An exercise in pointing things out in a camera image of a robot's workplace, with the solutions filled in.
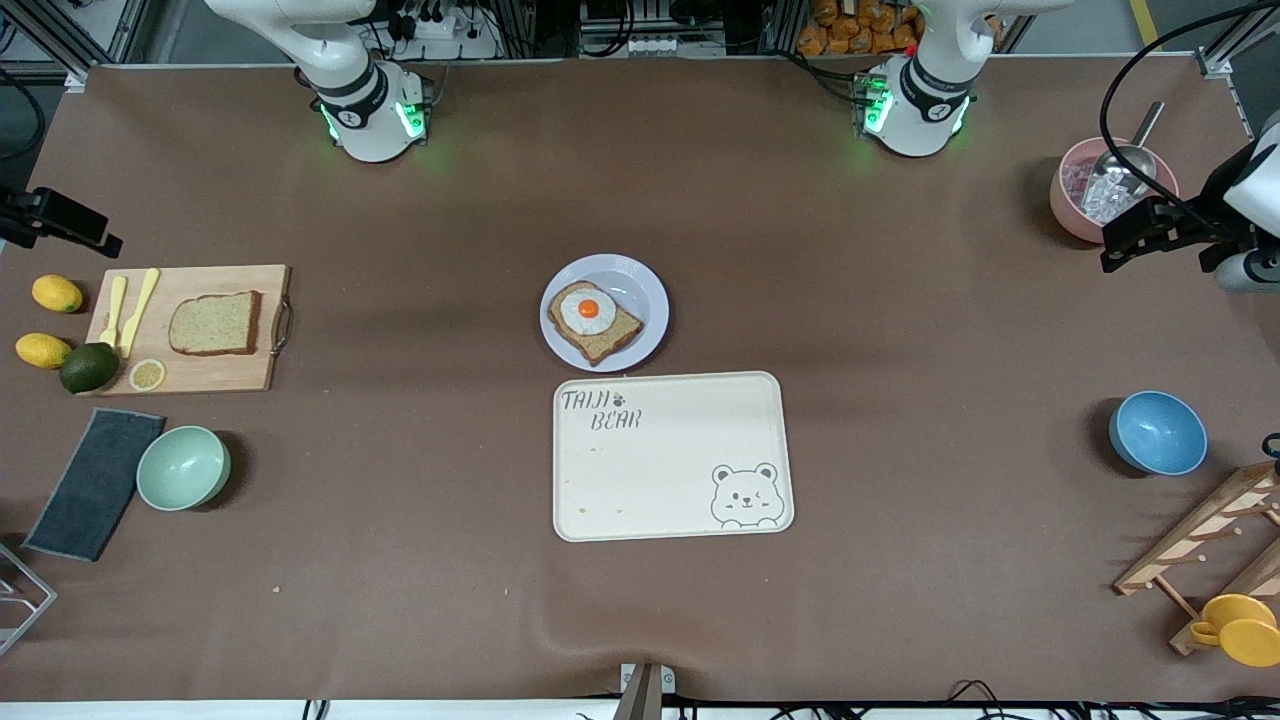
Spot metal scoop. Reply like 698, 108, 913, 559
1082, 100, 1166, 206

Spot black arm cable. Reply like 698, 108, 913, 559
1100, 0, 1280, 236
0, 65, 48, 163

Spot metal wire rack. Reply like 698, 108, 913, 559
0, 543, 58, 658

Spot aluminium frame profile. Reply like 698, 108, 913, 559
10, 0, 151, 93
1197, 0, 1280, 141

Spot pink bowl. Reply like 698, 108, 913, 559
1049, 137, 1181, 244

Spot yellow plastic fork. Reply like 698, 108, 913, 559
98, 275, 129, 349

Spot wooden cutting board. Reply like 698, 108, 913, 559
84, 264, 295, 397

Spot yellow cup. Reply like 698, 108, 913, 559
1190, 594, 1280, 668

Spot dark green avocado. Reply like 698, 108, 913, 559
59, 342, 121, 395

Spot mint green bowl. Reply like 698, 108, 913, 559
136, 425, 232, 513

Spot blue bowl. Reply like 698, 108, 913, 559
1108, 390, 1209, 477

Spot cream bear print tray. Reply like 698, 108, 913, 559
553, 371, 796, 543

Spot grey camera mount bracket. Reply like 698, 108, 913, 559
613, 662, 677, 720

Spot pale lilac round plate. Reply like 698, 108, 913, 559
540, 254, 670, 373

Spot dark grey cloth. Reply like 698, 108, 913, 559
22, 407, 166, 563

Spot wooden peg rack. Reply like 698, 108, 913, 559
1113, 460, 1280, 657

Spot orange snack packets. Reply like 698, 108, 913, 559
797, 0, 923, 57

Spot clear ice cubes pile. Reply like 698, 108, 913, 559
1078, 168, 1146, 226

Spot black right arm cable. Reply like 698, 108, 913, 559
0, 65, 48, 163

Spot fried egg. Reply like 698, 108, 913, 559
558, 283, 619, 338

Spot toasted bread slice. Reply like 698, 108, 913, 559
547, 281, 644, 367

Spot yellow lemon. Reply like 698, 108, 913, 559
15, 332, 74, 370
31, 274, 84, 314

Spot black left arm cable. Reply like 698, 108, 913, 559
1100, 0, 1280, 236

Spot white socket strip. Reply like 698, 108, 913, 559
628, 35, 728, 58

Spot white power strip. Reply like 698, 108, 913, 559
385, 0, 501, 61

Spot light wholemeal bread slice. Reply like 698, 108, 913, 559
168, 290, 263, 357

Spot yellow plastic knife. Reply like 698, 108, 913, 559
118, 268, 161, 359

